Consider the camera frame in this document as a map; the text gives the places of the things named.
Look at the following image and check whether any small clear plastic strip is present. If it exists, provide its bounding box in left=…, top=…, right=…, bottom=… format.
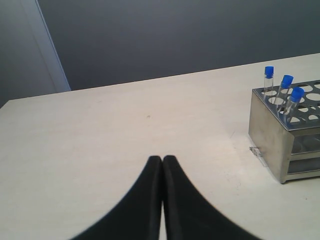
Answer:
left=249, top=146, right=268, bottom=167

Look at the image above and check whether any stainless steel test tube rack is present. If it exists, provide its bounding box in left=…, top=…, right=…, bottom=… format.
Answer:
left=248, top=80, right=320, bottom=184

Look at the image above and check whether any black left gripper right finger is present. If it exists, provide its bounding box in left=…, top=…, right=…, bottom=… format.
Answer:
left=162, top=155, right=258, bottom=240

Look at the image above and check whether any blue-capped test tube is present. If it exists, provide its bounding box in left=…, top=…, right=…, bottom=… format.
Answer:
left=263, top=66, right=274, bottom=97
left=283, top=87, right=305, bottom=124
left=273, top=74, right=294, bottom=105

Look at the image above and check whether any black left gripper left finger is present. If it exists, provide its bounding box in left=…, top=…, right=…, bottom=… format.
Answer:
left=74, top=155, right=163, bottom=240

